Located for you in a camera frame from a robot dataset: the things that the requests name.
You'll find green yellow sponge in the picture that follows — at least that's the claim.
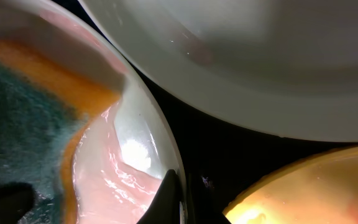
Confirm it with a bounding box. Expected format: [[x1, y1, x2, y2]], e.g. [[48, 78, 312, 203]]
[[0, 39, 119, 223]]

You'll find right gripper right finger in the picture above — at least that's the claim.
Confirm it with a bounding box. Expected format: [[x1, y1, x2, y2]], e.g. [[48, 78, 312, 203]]
[[187, 174, 230, 224]]

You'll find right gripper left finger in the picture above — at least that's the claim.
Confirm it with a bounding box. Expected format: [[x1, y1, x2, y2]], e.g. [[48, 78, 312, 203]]
[[137, 169, 182, 224]]

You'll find mint plate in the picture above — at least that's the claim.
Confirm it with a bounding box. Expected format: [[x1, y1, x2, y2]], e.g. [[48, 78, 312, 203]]
[[81, 0, 358, 142], [0, 1, 185, 223]]

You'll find round black tray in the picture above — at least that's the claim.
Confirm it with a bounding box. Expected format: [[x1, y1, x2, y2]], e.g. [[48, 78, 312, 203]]
[[126, 42, 352, 213]]

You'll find yellow plate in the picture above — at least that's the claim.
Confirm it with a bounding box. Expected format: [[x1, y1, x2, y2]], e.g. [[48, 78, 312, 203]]
[[223, 146, 358, 224]]

